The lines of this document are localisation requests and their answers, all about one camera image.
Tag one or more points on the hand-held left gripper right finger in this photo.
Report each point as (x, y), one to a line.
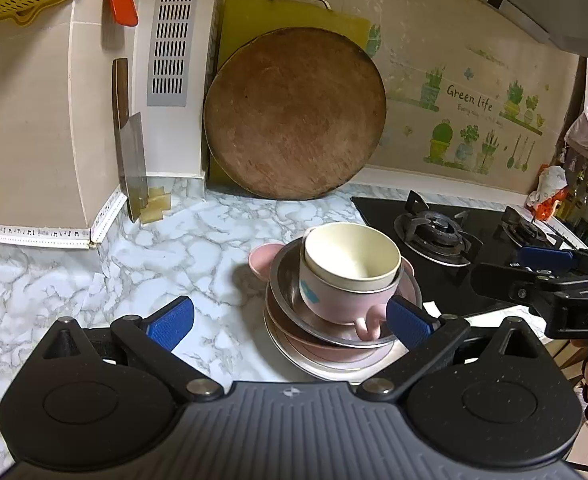
(408, 326)

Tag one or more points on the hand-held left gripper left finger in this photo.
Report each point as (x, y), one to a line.
(171, 322)

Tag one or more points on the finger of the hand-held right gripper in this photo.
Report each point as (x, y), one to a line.
(544, 256)
(504, 282)

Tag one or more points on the cream bowl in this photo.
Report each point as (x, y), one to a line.
(349, 255)

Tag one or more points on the large white plate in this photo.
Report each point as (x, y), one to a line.
(319, 367)

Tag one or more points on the pink bear-shaped plate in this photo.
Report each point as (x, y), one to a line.
(263, 260)

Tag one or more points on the large steel bowl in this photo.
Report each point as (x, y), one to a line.
(284, 280)

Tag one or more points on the black gas stove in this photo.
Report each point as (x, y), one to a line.
(479, 280)

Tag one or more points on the stove burner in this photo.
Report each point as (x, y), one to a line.
(436, 232)
(529, 227)

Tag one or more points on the yellow oil bottle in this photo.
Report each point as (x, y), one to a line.
(571, 205)

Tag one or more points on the red and white plastic bag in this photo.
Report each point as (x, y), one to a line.
(546, 190)

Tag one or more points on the yellowish tape pieces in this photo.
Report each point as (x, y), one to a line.
(156, 205)

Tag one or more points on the music note edge tape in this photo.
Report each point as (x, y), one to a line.
(49, 232)

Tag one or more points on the round wooden cutting board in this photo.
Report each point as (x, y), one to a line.
(294, 115)

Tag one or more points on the grey vent grille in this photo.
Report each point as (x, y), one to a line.
(171, 40)

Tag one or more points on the yellow cutting board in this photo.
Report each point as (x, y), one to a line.
(244, 20)

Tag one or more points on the plant wall sticker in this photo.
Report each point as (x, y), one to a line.
(469, 125)

